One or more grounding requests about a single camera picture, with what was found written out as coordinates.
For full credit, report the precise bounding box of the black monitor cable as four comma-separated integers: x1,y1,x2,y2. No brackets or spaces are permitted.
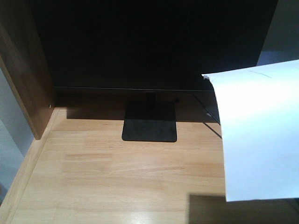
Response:
191,93,222,138

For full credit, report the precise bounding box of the wooden computer desk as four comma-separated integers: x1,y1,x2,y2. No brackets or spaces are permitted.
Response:
0,0,298,224

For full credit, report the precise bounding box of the black computer monitor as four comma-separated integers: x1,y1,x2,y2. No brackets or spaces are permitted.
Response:
29,0,278,142

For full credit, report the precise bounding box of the white paper sheet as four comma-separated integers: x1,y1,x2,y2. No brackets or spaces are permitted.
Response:
203,60,299,202

